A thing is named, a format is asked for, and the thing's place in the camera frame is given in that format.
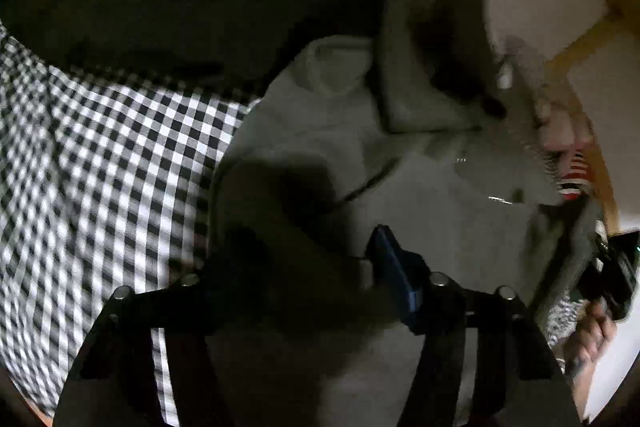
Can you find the grey PG MY sweatshirt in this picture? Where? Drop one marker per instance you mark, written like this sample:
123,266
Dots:
409,130

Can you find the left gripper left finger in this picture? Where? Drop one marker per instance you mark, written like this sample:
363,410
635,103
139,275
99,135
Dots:
239,353

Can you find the red white striped item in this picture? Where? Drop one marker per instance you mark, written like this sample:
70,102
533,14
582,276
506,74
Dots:
575,176

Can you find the pink plush toy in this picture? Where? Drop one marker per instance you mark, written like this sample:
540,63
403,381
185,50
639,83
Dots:
561,124

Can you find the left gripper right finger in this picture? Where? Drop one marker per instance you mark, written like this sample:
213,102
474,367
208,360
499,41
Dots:
517,381

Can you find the wooden bunk bed frame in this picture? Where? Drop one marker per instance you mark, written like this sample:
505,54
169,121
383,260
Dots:
602,66

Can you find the person's right hand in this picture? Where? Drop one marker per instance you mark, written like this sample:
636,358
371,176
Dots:
583,349

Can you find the black white checkered bedsheet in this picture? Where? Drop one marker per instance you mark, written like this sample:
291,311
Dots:
103,184

